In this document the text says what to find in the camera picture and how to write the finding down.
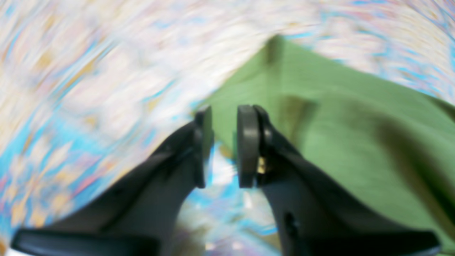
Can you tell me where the green t-shirt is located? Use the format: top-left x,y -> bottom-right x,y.
204,36 -> 455,256

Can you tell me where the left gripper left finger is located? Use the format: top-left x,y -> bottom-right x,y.
10,106 -> 214,256

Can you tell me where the patterned tablecloth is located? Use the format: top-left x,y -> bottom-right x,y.
1,0 -> 454,256

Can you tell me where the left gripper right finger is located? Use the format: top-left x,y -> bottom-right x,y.
237,105 -> 441,256

